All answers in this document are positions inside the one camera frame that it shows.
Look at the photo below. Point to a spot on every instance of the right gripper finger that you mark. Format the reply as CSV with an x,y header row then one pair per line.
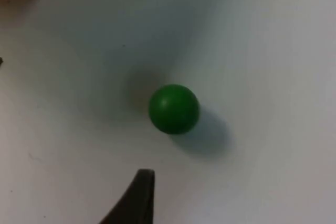
x,y
136,203

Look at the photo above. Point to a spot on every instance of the green ball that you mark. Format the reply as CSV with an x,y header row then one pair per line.
x,y
173,108

